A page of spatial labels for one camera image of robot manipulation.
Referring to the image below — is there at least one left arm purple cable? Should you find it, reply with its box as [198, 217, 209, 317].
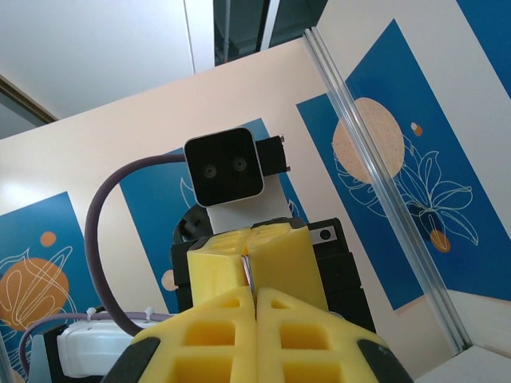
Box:
[18, 153, 188, 380]

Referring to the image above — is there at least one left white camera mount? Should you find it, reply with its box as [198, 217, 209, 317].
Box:
[207, 175, 295, 235]

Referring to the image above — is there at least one silver carabiner with key rings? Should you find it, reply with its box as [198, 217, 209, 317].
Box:
[240, 255, 257, 298]

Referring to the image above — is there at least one white table cloth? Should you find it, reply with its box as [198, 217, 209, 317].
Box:
[413, 343, 511, 383]

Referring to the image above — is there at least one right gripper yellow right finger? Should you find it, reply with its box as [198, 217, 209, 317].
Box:
[255, 287, 416, 383]

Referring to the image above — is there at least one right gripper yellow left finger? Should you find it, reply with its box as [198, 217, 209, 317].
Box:
[101, 285, 256, 383]

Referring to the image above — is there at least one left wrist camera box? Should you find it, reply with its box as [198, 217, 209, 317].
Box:
[183, 127, 267, 209]

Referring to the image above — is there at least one silver aluminium frame post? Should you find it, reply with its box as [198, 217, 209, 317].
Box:
[302, 26, 475, 355]

